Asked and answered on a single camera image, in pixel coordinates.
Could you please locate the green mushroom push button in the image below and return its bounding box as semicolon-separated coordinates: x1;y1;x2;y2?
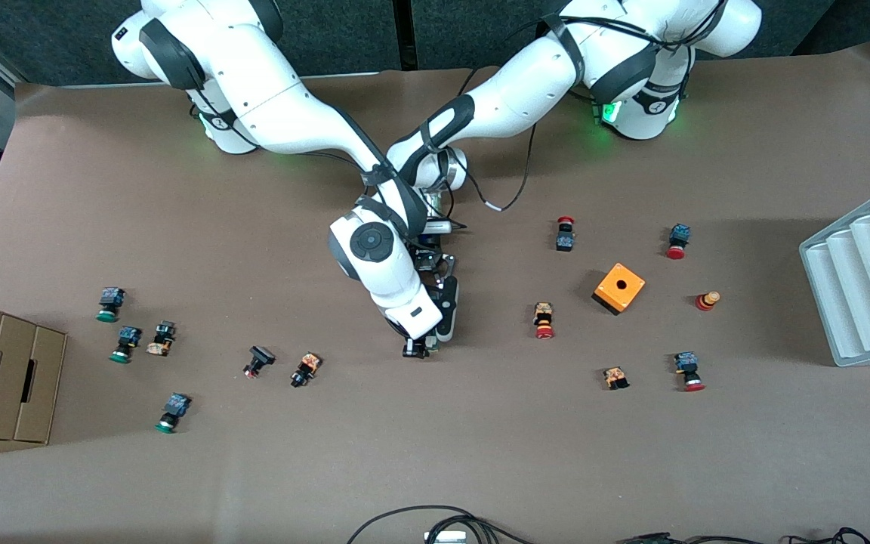
154;392;193;434
96;287;127;324
110;326;143;364

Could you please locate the red mushroom button blue block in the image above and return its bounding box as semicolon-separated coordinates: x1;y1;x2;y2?
665;223;692;261
673;351;706;393

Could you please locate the brown cardboard box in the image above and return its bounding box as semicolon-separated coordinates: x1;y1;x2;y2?
0;296;68;445

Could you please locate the grey ribbed plastic tray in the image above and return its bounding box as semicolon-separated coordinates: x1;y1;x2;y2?
798;180;870;368

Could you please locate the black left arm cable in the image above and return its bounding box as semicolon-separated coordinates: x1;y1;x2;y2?
465;121;541;214

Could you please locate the black selector switch orange block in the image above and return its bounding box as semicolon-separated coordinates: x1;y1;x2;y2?
146;320;177;357
289;351;322;389

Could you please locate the black flat-head switch red block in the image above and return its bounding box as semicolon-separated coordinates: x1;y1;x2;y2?
242;345;277;379

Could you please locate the black looped cable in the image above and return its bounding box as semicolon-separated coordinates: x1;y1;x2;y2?
346;505;534;544

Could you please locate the orange button enclosure box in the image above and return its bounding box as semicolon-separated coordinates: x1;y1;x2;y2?
591;262;646;317

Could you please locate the black vertical post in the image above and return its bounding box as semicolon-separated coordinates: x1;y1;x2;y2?
392;0;415;73

